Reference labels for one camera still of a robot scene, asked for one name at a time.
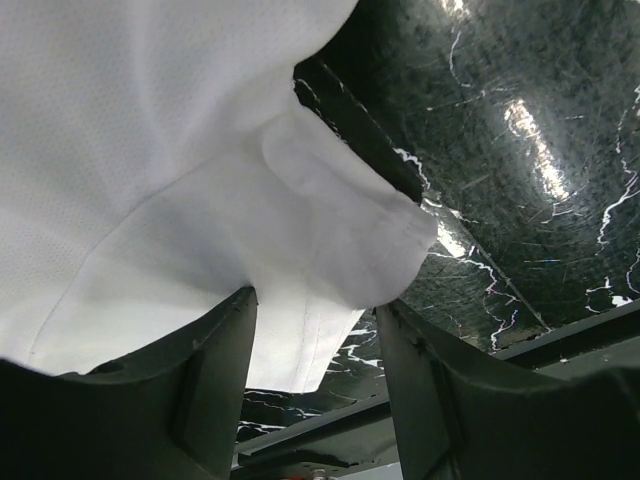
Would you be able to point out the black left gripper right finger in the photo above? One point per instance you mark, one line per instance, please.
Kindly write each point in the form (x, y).
(459, 413)

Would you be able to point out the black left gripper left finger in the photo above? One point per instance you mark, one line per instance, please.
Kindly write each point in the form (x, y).
(169, 410)

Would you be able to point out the white t shirt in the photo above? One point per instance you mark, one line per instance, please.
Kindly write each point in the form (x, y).
(155, 158)

